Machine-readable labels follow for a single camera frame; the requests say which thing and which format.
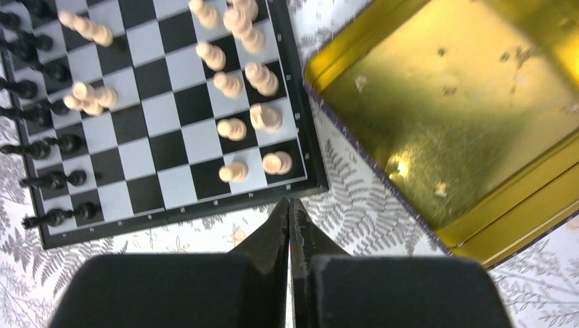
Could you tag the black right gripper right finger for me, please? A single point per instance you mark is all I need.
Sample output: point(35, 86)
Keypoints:
point(335, 289)

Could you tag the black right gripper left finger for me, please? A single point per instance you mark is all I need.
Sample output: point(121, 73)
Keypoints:
point(245, 287)

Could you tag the black grey chess board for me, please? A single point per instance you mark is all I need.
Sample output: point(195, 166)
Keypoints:
point(185, 109)

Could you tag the cream chess pawn cluster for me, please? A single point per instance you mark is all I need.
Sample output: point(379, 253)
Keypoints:
point(90, 100)

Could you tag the gold tin box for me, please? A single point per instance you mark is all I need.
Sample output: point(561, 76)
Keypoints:
point(468, 110)

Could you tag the cream chess piece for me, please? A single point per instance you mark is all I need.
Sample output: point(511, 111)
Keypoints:
point(241, 27)
point(261, 78)

